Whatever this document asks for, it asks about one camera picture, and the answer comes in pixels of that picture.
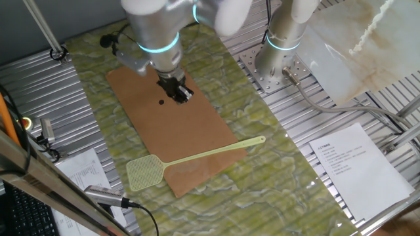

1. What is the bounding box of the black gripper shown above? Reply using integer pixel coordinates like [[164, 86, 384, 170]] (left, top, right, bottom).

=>
[[156, 72, 194, 105]]

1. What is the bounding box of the brown cardboard sheet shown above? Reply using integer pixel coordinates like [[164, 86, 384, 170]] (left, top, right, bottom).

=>
[[105, 65, 249, 199]]

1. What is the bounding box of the light green plastic flyswatter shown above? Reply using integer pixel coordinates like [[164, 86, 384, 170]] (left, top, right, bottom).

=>
[[125, 135, 267, 192]]

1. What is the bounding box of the white paper dense print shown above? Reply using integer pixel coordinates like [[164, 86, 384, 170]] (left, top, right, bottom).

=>
[[52, 147, 129, 236]]

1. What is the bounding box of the green marble pattern mat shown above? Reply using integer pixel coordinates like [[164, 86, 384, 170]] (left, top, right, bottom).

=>
[[64, 19, 362, 236]]

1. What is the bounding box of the red yellow emergency stop button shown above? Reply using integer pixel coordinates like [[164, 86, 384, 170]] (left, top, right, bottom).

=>
[[16, 116, 34, 132]]

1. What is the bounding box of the orange tube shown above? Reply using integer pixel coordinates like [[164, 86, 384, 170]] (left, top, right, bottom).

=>
[[0, 92, 21, 147]]

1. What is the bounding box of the white marble pattern board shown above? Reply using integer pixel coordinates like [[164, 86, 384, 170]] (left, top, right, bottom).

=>
[[295, 0, 420, 106]]

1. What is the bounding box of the white paper short text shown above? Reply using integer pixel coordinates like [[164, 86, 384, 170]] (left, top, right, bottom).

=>
[[308, 123, 416, 222]]

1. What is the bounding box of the black computer keyboard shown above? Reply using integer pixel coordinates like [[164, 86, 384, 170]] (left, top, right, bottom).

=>
[[3, 183, 60, 236]]

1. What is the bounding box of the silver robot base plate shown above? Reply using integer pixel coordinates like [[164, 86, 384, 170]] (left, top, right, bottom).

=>
[[238, 44, 312, 96]]

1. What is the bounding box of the small black round camera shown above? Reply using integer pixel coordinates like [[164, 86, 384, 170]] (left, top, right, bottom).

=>
[[99, 33, 121, 55]]

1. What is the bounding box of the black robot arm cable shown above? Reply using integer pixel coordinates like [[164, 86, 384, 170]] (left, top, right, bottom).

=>
[[261, 0, 275, 45]]

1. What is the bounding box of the black camera cable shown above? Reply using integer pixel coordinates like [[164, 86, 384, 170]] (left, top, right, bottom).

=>
[[127, 200, 161, 236]]

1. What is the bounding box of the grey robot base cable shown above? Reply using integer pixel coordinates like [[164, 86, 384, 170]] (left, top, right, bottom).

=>
[[282, 66, 420, 138]]

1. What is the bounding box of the black cable loop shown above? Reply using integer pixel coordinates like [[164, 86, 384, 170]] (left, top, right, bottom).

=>
[[49, 45, 70, 62]]

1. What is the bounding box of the small silver camera on stand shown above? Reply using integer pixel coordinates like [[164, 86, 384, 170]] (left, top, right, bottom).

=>
[[39, 117, 56, 146]]

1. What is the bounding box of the aluminium frame post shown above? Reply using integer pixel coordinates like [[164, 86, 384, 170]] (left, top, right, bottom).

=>
[[22, 0, 70, 65]]

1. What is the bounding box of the aluminium frame beam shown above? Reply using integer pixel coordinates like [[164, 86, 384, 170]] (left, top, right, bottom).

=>
[[0, 129, 132, 236]]

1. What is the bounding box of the black thick cable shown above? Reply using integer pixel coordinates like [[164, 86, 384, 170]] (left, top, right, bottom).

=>
[[0, 84, 32, 174]]

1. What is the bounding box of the aluminium frame bar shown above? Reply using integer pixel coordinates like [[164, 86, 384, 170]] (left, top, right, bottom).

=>
[[395, 94, 420, 119], [381, 123, 420, 155]]

